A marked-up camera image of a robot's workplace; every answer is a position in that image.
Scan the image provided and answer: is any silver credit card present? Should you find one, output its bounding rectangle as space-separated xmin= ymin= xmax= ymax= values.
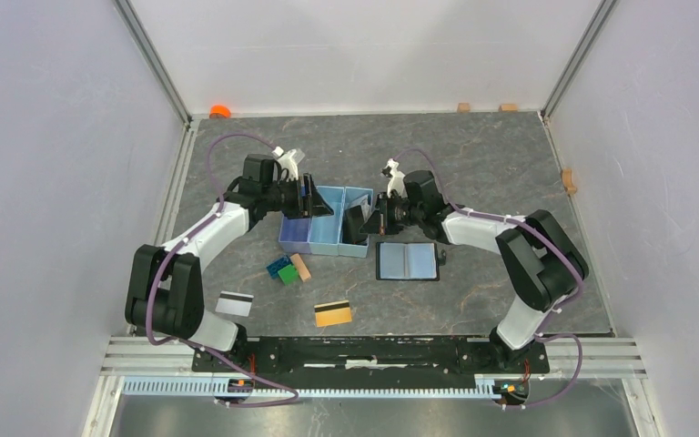
xmin=215 ymin=291 xmax=254 ymax=317

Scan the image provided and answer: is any blue toy brick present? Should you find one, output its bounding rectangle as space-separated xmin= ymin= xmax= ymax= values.
xmin=266 ymin=255 xmax=291 ymax=279

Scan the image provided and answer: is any light blue bin with cards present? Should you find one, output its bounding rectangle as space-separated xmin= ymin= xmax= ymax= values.
xmin=339 ymin=187 xmax=373 ymax=258

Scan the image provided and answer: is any green toy brick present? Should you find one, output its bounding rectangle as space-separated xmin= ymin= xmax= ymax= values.
xmin=278 ymin=264 xmax=300 ymax=285

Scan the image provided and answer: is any black card holder wallet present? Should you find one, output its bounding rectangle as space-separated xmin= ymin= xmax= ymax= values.
xmin=376 ymin=242 xmax=447 ymax=281

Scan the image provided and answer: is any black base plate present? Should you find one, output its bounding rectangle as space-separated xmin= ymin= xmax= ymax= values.
xmin=191 ymin=334 xmax=551 ymax=391

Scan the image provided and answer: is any aluminium frame rail left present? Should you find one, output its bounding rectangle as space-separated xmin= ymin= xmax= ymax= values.
xmin=82 ymin=0 xmax=199 ymax=436

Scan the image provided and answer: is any light blue middle bin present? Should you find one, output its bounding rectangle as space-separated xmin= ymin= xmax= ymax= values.
xmin=308 ymin=186 xmax=345 ymax=257

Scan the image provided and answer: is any wooden block back left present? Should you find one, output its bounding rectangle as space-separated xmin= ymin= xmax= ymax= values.
xmin=456 ymin=102 xmax=471 ymax=113

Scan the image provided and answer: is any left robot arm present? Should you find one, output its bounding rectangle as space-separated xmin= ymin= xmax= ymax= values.
xmin=124 ymin=149 xmax=334 ymax=371

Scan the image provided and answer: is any purple plastic bin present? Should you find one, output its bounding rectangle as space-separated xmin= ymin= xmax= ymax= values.
xmin=279 ymin=217 xmax=312 ymax=254

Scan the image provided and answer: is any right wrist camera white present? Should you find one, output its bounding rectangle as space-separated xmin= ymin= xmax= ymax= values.
xmin=381 ymin=158 xmax=406 ymax=198

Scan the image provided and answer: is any gold credit card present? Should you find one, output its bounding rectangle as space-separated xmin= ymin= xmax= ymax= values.
xmin=314 ymin=300 xmax=353 ymax=328

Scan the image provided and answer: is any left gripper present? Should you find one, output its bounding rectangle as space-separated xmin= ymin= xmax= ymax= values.
xmin=262 ymin=173 xmax=333 ymax=220

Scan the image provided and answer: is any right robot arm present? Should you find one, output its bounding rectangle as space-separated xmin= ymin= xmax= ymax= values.
xmin=363 ymin=164 xmax=589 ymax=371

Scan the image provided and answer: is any wooden block back right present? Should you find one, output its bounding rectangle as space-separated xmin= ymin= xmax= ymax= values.
xmin=499 ymin=103 xmax=519 ymax=112

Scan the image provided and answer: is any wooden arch block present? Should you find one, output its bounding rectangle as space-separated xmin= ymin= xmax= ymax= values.
xmin=561 ymin=168 xmax=578 ymax=196

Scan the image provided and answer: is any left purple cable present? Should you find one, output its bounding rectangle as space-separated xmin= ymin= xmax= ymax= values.
xmin=144 ymin=133 xmax=300 ymax=410

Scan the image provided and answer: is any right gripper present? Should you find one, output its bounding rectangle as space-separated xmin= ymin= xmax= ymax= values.
xmin=360 ymin=192 xmax=424 ymax=236

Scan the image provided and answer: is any orange round object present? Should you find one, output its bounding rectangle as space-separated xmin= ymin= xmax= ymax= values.
xmin=208 ymin=105 xmax=231 ymax=119

